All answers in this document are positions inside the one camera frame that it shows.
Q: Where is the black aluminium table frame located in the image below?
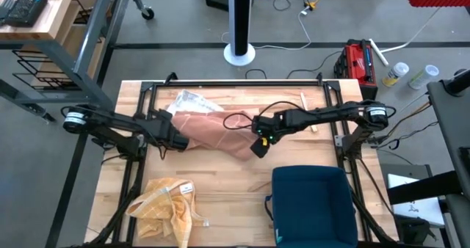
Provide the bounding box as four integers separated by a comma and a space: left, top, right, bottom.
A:
69, 79, 401, 248

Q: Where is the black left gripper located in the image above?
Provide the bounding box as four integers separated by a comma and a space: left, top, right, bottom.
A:
146, 109, 190, 153

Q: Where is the white canister yellow label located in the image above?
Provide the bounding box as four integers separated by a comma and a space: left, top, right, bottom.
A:
381, 61, 411, 89

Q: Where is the white and black tower fan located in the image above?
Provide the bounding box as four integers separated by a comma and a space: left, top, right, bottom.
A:
223, 0, 257, 68

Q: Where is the white board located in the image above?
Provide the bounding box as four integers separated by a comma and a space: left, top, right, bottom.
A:
388, 172, 447, 227

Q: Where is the white plaid towel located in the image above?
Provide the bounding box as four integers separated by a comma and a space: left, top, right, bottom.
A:
165, 89, 225, 117

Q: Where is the black caster wheel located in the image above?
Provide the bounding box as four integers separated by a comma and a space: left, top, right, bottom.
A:
140, 5, 156, 21

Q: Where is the yellow plaid towel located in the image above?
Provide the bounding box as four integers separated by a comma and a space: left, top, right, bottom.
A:
126, 177, 210, 248

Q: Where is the black electronic device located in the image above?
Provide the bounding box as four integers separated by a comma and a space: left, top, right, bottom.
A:
4, 0, 48, 29

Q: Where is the grey side desk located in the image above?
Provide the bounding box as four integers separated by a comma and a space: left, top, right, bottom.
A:
427, 68, 470, 248

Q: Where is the terracotta pink plaid towel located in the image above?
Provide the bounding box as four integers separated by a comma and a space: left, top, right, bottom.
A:
170, 110, 266, 162

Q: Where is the black flat beam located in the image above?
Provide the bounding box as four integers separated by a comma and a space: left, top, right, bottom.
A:
388, 169, 466, 205

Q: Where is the black cable with connector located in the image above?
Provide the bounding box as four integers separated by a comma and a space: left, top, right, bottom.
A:
368, 101, 441, 150

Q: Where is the white plastic tube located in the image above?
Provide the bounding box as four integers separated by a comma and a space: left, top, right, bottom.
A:
368, 37, 391, 68

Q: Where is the black bag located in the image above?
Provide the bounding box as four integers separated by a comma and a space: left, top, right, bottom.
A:
395, 214, 438, 247

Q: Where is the navy blue fabric bin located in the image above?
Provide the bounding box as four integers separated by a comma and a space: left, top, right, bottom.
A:
264, 165, 359, 248

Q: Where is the wooden workbench grey steel frame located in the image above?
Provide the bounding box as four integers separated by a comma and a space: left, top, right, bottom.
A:
0, 0, 157, 124

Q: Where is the red tool case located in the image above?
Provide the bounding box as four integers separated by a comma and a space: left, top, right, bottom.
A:
333, 38, 379, 101

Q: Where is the white floor cable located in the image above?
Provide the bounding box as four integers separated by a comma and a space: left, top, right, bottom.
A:
222, 5, 313, 51

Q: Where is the dark grey flat device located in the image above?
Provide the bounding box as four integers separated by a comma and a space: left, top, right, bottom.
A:
0, 0, 18, 21

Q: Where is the thin wooden stick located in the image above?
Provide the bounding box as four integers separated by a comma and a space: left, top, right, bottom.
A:
300, 92, 319, 134

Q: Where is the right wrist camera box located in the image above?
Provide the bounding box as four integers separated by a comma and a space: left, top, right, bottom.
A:
250, 139, 271, 159

